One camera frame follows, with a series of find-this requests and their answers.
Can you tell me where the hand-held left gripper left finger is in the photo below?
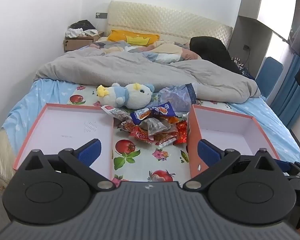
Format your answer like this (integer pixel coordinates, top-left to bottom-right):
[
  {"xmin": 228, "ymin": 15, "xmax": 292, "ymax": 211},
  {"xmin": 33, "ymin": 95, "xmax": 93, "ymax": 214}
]
[{"xmin": 24, "ymin": 139, "xmax": 117, "ymax": 192}]

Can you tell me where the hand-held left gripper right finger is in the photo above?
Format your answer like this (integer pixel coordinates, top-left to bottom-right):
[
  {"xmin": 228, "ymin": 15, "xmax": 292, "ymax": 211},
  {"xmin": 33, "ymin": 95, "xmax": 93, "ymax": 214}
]
[{"xmin": 182, "ymin": 139, "xmax": 282, "ymax": 192}]

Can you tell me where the deep pink cardboard box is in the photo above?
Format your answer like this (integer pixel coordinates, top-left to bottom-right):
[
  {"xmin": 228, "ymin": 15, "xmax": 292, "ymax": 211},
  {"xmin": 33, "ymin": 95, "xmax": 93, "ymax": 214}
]
[{"xmin": 186, "ymin": 104, "xmax": 280, "ymax": 179}]

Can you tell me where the shallow pink cardboard box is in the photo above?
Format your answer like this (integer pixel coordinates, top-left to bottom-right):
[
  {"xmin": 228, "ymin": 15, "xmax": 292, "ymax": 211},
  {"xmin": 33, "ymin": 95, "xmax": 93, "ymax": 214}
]
[{"xmin": 12, "ymin": 103, "xmax": 115, "ymax": 180}]

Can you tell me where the blue white snack packet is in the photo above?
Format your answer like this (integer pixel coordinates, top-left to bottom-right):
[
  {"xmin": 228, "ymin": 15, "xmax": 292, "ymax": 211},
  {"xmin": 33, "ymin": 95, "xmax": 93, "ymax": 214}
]
[{"xmin": 130, "ymin": 102, "xmax": 178, "ymax": 125}]

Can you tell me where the pile of snack packets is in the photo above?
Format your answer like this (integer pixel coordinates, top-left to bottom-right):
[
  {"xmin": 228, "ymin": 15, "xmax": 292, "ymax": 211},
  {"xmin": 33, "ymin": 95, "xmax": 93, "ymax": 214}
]
[{"xmin": 101, "ymin": 102, "xmax": 190, "ymax": 148}]

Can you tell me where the fruit printed bed mat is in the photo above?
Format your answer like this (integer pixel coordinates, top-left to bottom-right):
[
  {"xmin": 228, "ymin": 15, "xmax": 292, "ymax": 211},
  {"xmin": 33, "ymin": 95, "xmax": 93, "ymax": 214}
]
[{"xmin": 62, "ymin": 84, "xmax": 240, "ymax": 183}]

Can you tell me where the translucent blue plastic bag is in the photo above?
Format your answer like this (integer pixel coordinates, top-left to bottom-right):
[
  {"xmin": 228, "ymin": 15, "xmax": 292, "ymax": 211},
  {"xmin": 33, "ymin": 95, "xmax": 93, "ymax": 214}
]
[{"xmin": 150, "ymin": 83, "xmax": 198, "ymax": 115}]

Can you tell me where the white blue plush toy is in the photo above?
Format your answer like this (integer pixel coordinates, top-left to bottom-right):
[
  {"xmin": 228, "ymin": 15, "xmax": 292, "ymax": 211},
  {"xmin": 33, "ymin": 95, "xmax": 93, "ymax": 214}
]
[{"xmin": 97, "ymin": 82, "xmax": 155, "ymax": 110}]

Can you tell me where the blue curtain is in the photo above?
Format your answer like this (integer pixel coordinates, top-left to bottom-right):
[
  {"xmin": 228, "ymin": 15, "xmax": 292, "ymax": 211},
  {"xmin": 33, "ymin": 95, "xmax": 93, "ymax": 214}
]
[{"xmin": 270, "ymin": 52, "xmax": 300, "ymax": 128}]

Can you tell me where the light blue bed sheet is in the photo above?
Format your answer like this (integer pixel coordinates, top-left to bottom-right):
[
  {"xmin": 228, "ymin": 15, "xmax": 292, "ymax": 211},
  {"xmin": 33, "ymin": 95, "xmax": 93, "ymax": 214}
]
[{"xmin": 1, "ymin": 79, "xmax": 300, "ymax": 165}]

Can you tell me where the grey duvet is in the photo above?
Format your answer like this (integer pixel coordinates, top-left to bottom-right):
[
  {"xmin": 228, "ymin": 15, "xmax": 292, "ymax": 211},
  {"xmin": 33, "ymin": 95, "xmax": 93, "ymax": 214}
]
[{"xmin": 35, "ymin": 42, "xmax": 262, "ymax": 104}]

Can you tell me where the beige bed base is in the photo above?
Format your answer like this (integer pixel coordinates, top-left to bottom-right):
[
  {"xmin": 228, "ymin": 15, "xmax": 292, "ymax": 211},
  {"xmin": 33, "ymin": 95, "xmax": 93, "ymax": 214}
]
[{"xmin": 0, "ymin": 130, "xmax": 18, "ymax": 190}]

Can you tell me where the blue chair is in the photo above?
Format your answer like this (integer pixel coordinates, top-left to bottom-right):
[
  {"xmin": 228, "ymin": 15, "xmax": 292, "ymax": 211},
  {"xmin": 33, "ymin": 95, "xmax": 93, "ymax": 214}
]
[{"xmin": 255, "ymin": 56, "xmax": 283, "ymax": 92}]

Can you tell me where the black clothing heap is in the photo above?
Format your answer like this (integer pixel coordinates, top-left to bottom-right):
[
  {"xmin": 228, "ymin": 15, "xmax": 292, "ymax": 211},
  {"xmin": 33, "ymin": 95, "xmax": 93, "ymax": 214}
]
[{"xmin": 189, "ymin": 36, "xmax": 243, "ymax": 74}]

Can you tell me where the brown nightstand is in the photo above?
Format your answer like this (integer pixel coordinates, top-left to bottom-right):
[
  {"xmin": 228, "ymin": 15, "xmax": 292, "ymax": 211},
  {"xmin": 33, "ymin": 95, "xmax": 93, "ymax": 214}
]
[{"xmin": 63, "ymin": 31, "xmax": 105, "ymax": 53}]

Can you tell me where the pastel patchwork quilt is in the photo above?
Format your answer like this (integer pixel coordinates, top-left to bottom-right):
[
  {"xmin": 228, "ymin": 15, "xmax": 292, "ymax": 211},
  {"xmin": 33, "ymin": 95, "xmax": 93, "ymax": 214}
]
[{"xmin": 90, "ymin": 39, "xmax": 203, "ymax": 64}]

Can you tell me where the yellow pillow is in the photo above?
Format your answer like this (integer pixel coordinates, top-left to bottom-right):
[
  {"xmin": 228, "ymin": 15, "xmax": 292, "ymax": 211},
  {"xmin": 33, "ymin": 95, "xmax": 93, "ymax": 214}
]
[{"xmin": 107, "ymin": 29, "xmax": 160, "ymax": 46}]

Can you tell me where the white cloth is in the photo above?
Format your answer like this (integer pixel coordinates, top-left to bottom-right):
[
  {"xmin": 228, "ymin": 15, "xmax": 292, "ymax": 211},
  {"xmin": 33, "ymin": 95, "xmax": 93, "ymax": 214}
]
[{"xmin": 66, "ymin": 27, "xmax": 87, "ymax": 38}]

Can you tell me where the black garment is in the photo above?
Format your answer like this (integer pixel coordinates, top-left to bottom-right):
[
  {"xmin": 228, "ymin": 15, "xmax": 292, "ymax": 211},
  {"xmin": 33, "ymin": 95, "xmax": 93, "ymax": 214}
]
[{"xmin": 69, "ymin": 19, "xmax": 96, "ymax": 30}]

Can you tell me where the grey cabinet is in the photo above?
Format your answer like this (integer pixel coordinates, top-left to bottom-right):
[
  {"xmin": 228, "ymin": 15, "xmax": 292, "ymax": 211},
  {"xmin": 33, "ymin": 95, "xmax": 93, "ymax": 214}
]
[{"xmin": 227, "ymin": 15, "xmax": 290, "ymax": 80}]

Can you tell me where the cream padded headboard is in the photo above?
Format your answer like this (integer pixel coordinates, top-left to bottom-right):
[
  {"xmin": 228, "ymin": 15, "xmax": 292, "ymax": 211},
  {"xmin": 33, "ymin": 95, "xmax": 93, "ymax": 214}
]
[{"xmin": 107, "ymin": 0, "xmax": 233, "ymax": 49}]

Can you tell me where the white wall cabinet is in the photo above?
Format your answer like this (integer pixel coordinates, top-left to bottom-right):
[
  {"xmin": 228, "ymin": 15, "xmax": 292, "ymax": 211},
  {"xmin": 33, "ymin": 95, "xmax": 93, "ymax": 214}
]
[{"xmin": 257, "ymin": 0, "xmax": 298, "ymax": 42}]

